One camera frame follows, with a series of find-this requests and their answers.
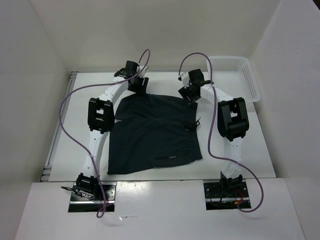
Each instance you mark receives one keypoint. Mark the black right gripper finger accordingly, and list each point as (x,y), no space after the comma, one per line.
(194,96)
(183,93)

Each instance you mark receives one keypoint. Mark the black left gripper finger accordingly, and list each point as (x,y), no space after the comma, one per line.
(132,88)
(143,85)

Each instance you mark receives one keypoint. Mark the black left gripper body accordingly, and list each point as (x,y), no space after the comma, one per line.
(138,80)

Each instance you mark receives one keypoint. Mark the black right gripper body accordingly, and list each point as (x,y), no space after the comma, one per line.
(190,88)

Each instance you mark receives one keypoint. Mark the dark navy shorts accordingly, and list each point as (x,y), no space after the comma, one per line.
(151,132)

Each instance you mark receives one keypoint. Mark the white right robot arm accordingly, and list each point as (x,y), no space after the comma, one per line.
(232,124)

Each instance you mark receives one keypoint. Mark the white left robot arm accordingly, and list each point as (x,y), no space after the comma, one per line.
(101,120)

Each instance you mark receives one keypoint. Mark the white plastic basket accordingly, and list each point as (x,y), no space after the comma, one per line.
(234,75)

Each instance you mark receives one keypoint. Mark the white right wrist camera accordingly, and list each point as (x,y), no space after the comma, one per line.
(185,79)

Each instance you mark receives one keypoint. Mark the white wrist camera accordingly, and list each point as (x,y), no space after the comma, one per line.
(185,79)
(141,71)

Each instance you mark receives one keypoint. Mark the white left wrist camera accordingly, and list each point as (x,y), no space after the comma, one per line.
(141,71)

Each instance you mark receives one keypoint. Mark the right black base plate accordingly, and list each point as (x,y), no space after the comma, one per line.
(218,199)

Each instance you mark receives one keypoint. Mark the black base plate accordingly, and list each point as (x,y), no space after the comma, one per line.
(218,199)
(83,202)

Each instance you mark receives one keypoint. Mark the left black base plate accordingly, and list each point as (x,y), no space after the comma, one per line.
(83,202)

